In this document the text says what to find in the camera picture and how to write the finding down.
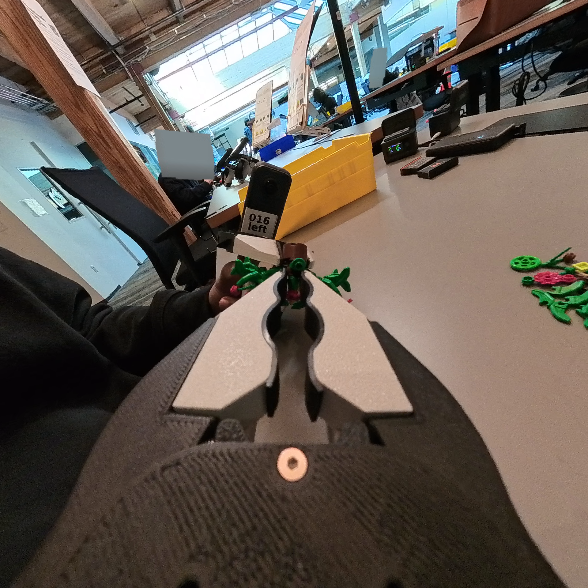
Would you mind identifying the black office chair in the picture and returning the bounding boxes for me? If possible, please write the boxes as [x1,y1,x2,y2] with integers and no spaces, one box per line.
[40,166,217,290]

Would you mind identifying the small black battery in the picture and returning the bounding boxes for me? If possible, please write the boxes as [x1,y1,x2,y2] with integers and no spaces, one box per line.
[400,156,437,176]
[417,157,459,180]

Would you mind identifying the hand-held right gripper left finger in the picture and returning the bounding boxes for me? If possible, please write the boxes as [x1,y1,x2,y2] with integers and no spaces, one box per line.
[171,270,289,442]

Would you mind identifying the paper notice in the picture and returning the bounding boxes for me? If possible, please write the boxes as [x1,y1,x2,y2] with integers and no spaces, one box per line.
[21,0,101,97]

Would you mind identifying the green toy brick vine plant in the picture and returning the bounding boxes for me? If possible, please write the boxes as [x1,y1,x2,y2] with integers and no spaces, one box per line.
[229,243,353,309]

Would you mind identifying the person's left forearm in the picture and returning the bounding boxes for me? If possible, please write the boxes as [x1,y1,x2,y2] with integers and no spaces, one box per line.
[78,284,217,379]

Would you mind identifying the desk cable cover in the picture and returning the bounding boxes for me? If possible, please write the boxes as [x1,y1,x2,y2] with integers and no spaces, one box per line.
[524,103,588,136]

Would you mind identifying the yellow plastic bin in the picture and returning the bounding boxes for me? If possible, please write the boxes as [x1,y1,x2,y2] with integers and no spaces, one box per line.
[238,133,377,235]

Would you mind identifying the blue plastic bin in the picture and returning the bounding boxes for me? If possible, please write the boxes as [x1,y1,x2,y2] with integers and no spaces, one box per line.
[258,134,295,161]

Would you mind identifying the black pole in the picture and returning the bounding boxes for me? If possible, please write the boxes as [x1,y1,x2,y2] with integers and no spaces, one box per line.
[326,0,366,125]

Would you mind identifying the wooden post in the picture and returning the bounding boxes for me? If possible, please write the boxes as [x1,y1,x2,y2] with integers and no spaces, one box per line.
[0,0,194,244]

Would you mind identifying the wooden background desk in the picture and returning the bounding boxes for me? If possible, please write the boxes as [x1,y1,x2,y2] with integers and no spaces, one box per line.
[436,0,588,115]

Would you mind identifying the black open case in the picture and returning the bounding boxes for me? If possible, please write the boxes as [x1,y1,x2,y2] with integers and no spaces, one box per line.
[428,80,469,136]

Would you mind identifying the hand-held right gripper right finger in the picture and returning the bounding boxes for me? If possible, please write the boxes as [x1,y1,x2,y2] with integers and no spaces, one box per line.
[301,270,414,439]

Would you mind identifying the brown paper bag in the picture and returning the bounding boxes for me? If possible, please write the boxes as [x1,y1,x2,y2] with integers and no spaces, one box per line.
[456,0,568,50]

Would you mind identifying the black charger case with display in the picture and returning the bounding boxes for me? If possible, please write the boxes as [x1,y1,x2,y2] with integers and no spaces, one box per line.
[381,111,419,164]

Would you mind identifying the pile of small toy bricks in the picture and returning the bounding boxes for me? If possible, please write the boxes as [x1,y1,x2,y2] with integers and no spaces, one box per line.
[509,248,588,329]

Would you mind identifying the black flat box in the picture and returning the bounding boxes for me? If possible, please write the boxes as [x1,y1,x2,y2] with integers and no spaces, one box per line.
[425,123,526,159]

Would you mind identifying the person's left hand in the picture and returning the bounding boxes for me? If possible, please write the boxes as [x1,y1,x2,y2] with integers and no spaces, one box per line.
[208,263,243,316]

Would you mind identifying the spare grippers on desk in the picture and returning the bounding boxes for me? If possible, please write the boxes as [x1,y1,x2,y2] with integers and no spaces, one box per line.
[216,138,259,187]

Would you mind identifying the paper instruction booklet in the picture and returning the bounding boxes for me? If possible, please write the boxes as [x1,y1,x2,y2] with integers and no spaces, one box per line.
[254,80,275,143]
[287,0,319,134]

